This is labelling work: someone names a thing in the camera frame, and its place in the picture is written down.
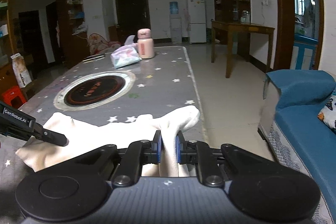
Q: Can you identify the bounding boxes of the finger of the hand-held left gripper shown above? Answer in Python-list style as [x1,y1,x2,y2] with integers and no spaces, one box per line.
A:
[28,122,69,147]

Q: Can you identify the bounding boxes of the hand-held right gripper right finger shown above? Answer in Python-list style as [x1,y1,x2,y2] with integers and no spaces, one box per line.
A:
[175,132,284,187]

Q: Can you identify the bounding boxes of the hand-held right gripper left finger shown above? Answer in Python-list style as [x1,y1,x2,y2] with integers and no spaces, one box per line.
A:
[52,130,162,187]

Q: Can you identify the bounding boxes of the cream cloth garment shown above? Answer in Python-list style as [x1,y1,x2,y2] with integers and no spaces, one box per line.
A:
[16,105,200,177]

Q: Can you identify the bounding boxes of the red plastic stool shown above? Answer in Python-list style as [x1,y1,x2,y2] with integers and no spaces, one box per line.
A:
[1,85,27,109]

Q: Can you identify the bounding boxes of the pet food bag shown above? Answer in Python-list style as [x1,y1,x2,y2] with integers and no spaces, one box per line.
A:
[10,53,32,88]

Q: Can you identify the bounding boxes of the round built-in cooktop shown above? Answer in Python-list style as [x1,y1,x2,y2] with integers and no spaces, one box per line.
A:
[53,70,136,111]

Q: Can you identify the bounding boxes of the grey star tablecloth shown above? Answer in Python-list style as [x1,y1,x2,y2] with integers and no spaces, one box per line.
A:
[0,46,210,224]

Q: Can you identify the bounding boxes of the dark flat object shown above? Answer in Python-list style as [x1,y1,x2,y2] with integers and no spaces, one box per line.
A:
[83,54,106,62]

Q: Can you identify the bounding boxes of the pastel tissue pack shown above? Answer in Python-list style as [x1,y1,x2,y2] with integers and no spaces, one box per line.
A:
[110,35,139,69]

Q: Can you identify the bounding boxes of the pink bottle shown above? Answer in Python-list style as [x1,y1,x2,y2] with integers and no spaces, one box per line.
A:
[137,29,155,59]

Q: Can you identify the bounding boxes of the pink baby rocker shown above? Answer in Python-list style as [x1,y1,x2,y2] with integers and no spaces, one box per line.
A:
[87,33,122,56]

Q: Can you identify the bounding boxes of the blue sofa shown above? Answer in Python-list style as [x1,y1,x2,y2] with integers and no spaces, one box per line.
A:
[259,69,336,224]

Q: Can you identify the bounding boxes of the white fridge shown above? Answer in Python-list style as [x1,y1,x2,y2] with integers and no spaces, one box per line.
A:
[186,0,207,44]

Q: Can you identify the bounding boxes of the wooden side table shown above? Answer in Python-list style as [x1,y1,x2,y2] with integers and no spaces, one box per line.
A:
[211,20,276,79]

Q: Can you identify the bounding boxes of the dark wooden door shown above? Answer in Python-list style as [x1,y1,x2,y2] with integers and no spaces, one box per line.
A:
[114,0,151,42]

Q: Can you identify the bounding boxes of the printed snack bag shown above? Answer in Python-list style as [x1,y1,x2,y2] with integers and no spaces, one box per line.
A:
[318,94,336,130]

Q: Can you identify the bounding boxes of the blue cabinet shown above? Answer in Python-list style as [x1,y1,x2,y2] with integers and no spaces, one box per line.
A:
[290,34,318,71]

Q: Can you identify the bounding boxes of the wooden door frame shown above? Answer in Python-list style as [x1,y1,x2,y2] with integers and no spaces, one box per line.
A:
[272,0,324,75]

